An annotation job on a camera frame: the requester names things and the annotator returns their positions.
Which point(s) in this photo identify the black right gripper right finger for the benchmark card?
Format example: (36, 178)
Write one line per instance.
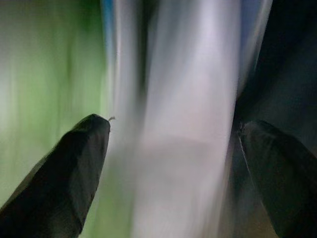
(284, 178)

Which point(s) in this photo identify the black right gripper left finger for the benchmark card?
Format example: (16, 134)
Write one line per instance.
(57, 188)

